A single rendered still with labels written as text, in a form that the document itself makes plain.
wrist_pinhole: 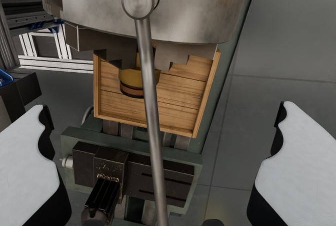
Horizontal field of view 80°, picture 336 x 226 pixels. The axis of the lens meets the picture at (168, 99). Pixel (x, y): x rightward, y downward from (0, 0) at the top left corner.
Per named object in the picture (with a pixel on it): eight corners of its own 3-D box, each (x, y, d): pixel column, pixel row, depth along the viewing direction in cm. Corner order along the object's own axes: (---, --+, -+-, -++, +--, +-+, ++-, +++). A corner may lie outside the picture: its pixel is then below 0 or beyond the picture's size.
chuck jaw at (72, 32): (123, -3, 34) (47, -12, 26) (143, 2, 32) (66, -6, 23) (120, 59, 39) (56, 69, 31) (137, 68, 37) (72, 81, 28)
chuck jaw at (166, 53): (160, 4, 33) (234, 19, 31) (167, 4, 37) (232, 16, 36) (152, 69, 38) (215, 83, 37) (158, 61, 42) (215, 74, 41)
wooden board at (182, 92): (98, 25, 59) (92, 27, 56) (219, 49, 58) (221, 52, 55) (98, 110, 74) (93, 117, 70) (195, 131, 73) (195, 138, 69)
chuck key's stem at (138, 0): (133, -17, 23) (118, -16, 13) (153, -18, 23) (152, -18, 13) (136, 5, 24) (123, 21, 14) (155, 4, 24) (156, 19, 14)
